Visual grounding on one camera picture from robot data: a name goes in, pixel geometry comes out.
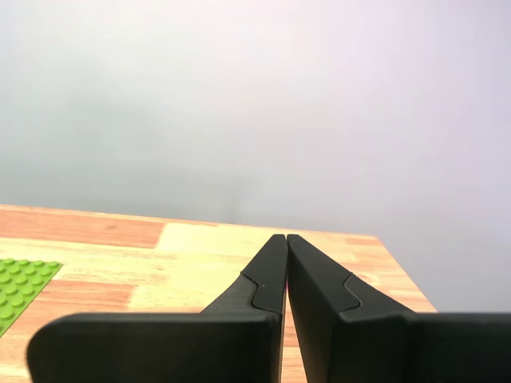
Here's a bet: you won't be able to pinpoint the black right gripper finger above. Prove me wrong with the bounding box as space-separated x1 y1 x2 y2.
26 233 288 383
287 233 511 383

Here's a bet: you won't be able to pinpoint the green studded baseplate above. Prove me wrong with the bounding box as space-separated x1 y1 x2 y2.
0 258 64 338

